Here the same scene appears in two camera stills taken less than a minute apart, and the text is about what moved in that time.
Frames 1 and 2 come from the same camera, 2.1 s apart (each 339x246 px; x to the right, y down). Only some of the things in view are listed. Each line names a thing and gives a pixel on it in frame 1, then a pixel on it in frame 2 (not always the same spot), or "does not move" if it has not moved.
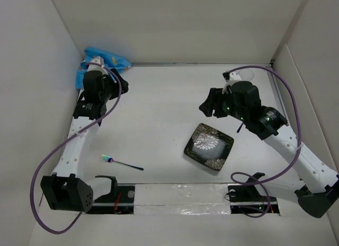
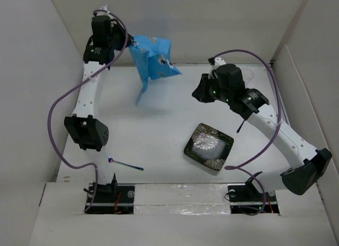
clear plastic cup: [246, 74] does not move
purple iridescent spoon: [240, 127] does not move
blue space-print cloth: [116, 64] -> [151, 55]
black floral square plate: [208, 146] does not move
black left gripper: [109, 79] -> [117, 26]
